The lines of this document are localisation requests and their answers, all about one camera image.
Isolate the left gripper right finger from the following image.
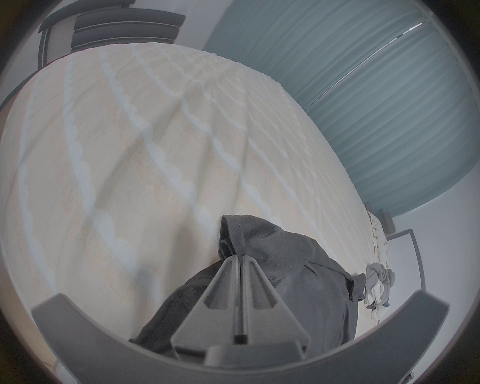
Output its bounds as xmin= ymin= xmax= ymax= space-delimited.
xmin=241 ymin=256 xmax=310 ymax=356

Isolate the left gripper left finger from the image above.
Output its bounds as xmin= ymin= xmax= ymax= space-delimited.
xmin=170 ymin=256 xmax=241 ymax=358

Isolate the black T-shirt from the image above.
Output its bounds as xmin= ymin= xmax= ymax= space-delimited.
xmin=129 ymin=214 xmax=367 ymax=354

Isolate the pile of clothes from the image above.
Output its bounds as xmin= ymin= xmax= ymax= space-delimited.
xmin=363 ymin=262 xmax=397 ymax=322

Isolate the bed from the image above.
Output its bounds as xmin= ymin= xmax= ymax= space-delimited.
xmin=0 ymin=43 xmax=427 ymax=373

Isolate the white printed pillow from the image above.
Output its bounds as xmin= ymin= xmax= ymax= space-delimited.
xmin=367 ymin=210 xmax=389 ymax=271

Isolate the grey bedside table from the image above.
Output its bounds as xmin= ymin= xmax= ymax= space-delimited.
xmin=364 ymin=202 xmax=395 ymax=235

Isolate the blue-green curtain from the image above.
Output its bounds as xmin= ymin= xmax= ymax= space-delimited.
xmin=305 ymin=22 xmax=480 ymax=219
xmin=203 ymin=0 xmax=426 ymax=110

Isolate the black chest of drawers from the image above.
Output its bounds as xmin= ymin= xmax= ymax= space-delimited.
xmin=37 ymin=0 xmax=187 ymax=70

